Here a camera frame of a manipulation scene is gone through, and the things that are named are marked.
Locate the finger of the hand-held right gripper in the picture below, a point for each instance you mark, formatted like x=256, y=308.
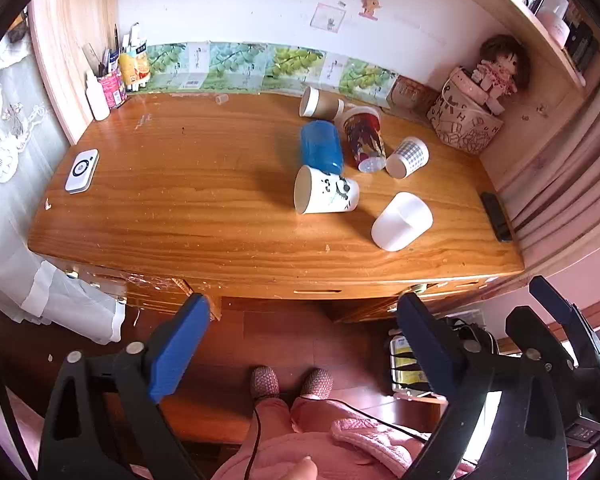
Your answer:
x=562, y=310
x=532, y=327

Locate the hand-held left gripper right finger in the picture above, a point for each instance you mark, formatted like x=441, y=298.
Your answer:
x=427, y=345

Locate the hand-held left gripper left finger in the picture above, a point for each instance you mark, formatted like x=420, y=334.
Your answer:
x=177, y=347

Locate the plain white cup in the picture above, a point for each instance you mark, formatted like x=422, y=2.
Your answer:
x=402, y=222

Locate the white panda print cup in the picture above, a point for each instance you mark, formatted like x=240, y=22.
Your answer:
x=325, y=191

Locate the white checkered cup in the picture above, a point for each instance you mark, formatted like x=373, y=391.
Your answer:
x=409, y=156

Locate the red printed cup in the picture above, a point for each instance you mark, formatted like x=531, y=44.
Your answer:
x=364, y=137

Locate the blue plastic cup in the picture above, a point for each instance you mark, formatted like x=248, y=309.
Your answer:
x=322, y=142

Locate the brown paper cup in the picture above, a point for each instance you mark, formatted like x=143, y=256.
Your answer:
x=322, y=102

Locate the person's left hand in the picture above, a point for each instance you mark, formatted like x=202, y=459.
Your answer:
x=296, y=470

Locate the white power strip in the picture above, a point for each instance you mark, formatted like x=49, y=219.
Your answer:
x=405, y=365

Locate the pink slipper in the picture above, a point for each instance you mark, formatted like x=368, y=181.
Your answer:
x=316, y=384
x=265, y=382

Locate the pink quilted jacket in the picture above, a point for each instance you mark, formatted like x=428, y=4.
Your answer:
x=375, y=440

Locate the black rectangular device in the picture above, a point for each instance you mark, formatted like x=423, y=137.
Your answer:
x=496, y=216

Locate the person in pink clothes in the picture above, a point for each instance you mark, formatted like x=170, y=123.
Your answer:
x=252, y=440

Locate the pink trousers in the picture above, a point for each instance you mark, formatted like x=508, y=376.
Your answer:
x=275, y=435

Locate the white cloth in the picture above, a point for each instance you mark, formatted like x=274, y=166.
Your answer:
x=55, y=300

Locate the wooden desk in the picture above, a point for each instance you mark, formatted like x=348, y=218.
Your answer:
x=190, y=200

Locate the wooden bookshelf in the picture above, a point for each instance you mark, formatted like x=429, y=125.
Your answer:
x=555, y=160

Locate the white flat device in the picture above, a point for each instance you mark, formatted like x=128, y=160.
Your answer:
x=82, y=171

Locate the printed fabric basket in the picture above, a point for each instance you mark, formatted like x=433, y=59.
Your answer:
x=460, y=120

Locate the brown haired doll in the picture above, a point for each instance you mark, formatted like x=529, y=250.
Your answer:
x=502, y=67

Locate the brown patterned box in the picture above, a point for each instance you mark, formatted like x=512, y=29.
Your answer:
x=411, y=95

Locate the small clear cap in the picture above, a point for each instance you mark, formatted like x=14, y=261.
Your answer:
x=222, y=98

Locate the white plastic bottle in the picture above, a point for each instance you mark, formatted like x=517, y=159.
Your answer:
x=97, y=100

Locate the black books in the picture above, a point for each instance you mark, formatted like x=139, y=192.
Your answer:
x=580, y=45

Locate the pink pen holder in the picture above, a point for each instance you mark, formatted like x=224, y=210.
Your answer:
x=112, y=87

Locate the pink jar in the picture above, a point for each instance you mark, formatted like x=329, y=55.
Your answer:
x=555, y=22

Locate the green leaf wall sticker strip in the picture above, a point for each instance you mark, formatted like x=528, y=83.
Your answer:
x=260, y=67

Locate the small cartoon wall sticker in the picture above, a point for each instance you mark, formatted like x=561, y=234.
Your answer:
x=370, y=8

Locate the square paper wall sticker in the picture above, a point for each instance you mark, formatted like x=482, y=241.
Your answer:
x=327, y=17

